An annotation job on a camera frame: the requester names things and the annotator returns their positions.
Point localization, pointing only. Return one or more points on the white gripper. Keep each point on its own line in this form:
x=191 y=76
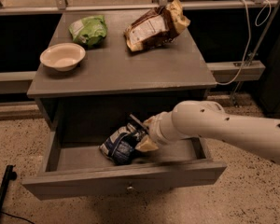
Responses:
x=156 y=129

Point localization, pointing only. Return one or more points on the blue chip bag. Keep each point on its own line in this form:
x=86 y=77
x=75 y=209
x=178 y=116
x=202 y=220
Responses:
x=119 y=147

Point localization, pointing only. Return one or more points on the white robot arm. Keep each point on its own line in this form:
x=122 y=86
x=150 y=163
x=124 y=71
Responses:
x=207 y=119

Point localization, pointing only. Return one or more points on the grey open top drawer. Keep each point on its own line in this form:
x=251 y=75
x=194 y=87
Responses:
x=74 y=166

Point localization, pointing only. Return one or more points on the brown chip bag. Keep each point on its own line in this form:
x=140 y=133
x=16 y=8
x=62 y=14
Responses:
x=158 y=26

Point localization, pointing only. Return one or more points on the green chip bag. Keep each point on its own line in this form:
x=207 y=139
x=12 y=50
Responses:
x=88 y=31

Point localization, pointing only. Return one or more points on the grey wooden nightstand cabinet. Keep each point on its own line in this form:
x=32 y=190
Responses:
x=112 y=82

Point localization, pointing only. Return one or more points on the white shallow bowl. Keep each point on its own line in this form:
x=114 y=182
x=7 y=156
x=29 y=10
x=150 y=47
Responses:
x=62 y=57

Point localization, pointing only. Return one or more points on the black stand leg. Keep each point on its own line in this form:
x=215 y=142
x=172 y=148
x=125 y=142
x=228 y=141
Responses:
x=8 y=175

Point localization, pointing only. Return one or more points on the diagonal metal support rod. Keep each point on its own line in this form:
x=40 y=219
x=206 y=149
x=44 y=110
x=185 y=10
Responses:
x=247 y=60

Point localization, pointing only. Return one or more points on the grey metal frame rail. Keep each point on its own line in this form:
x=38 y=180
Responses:
x=19 y=82

